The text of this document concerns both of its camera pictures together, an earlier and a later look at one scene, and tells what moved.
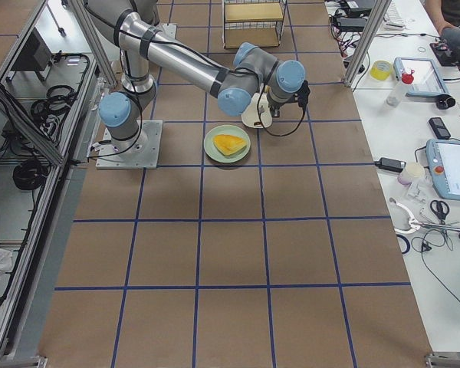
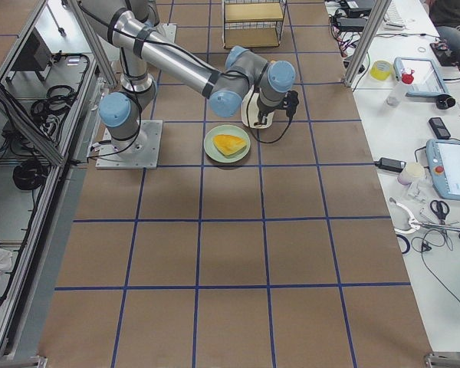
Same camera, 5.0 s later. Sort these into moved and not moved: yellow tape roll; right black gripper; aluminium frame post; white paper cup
Moved: right black gripper
Not moved: aluminium frame post; white paper cup; yellow tape roll
